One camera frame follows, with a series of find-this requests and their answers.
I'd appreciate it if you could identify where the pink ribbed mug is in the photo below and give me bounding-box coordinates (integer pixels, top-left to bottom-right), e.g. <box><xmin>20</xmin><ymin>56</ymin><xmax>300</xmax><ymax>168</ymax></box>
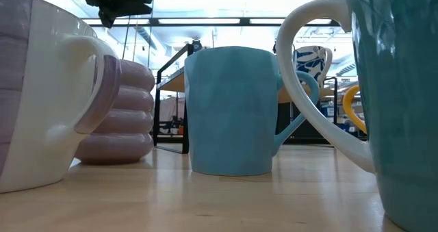
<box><xmin>74</xmin><ymin>59</ymin><xmax>156</xmax><ymax>165</ymax></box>

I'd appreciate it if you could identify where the purple striped white mug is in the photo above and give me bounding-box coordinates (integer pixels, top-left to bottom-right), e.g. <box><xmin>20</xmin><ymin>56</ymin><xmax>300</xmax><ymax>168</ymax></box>
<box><xmin>0</xmin><ymin>0</ymin><xmax>123</xmax><ymax>194</ymax></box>

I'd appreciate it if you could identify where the light blue faceted mug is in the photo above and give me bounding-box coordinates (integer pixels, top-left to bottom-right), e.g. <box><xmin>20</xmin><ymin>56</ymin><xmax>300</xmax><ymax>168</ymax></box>
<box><xmin>183</xmin><ymin>46</ymin><xmax>320</xmax><ymax>177</ymax></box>

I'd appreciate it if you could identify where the blue white patterned mug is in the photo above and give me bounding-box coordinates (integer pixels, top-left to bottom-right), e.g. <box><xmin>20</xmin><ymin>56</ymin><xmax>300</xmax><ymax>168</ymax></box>
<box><xmin>293</xmin><ymin>45</ymin><xmax>333</xmax><ymax>89</ymax></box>

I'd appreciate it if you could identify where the yellow mug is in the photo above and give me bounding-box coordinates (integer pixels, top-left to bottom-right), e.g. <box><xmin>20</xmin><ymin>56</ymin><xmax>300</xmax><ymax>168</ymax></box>
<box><xmin>342</xmin><ymin>84</ymin><xmax>368</xmax><ymax>136</ymax></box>

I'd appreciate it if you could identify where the teal mug white handle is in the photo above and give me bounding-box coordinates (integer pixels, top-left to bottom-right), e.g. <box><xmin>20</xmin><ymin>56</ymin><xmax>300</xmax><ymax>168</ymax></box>
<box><xmin>275</xmin><ymin>0</ymin><xmax>438</xmax><ymax>232</ymax></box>

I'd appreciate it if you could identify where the grey draped cloth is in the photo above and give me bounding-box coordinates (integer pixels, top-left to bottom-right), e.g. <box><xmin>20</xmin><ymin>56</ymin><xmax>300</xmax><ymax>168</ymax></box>
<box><xmin>159</xmin><ymin>96</ymin><xmax>185</xmax><ymax>123</ymax></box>

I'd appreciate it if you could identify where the blue box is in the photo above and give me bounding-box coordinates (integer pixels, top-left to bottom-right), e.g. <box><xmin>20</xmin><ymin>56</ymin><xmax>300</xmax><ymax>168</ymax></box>
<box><xmin>320</xmin><ymin>103</ymin><xmax>337</xmax><ymax>118</ymax></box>

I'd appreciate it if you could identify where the thin black hanging cable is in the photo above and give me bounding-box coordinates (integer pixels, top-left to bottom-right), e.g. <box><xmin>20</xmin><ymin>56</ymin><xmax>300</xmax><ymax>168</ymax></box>
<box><xmin>122</xmin><ymin>14</ymin><xmax>133</xmax><ymax>60</ymax></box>

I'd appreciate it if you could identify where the black overhead frame beam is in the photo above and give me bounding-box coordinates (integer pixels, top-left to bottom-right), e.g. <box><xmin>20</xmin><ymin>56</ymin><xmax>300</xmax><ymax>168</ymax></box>
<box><xmin>80</xmin><ymin>17</ymin><xmax>343</xmax><ymax>28</ymax></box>

